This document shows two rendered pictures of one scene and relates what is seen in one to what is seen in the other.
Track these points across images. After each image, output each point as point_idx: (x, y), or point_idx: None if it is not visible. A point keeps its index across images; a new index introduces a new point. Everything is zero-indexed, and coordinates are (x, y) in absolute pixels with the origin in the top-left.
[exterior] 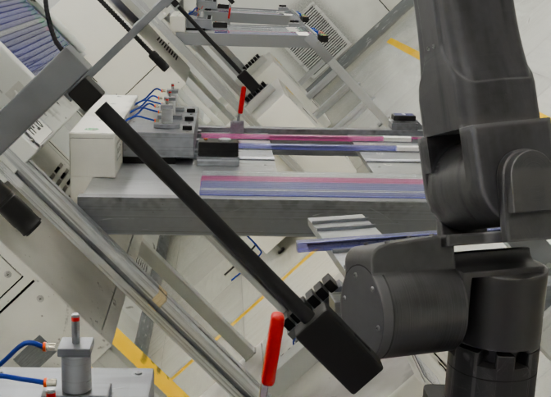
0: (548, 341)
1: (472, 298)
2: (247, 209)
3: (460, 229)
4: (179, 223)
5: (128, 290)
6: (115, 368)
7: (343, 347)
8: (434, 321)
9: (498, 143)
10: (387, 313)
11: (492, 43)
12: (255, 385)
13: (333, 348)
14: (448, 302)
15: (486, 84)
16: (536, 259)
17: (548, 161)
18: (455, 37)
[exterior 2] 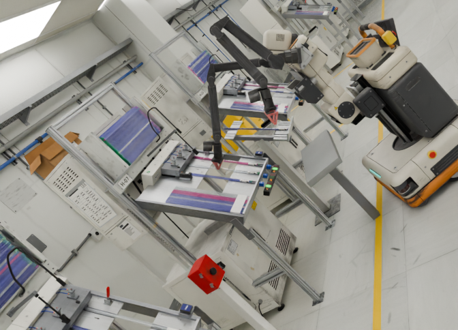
0: (259, 144)
1: (213, 146)
2: (237, 111)
3: None
4: (225, 112)
5: None
6: (191, 146)
7: (195, 151)
8: (208, 148)
9: (215, 133)
10: (203, 148)
11: (215, 124)
12: (238, 142)
13: (194, 151)
14: (209, 147)
15: (214, 128)
16: None
17: (219, 136)
18: (212, 123)
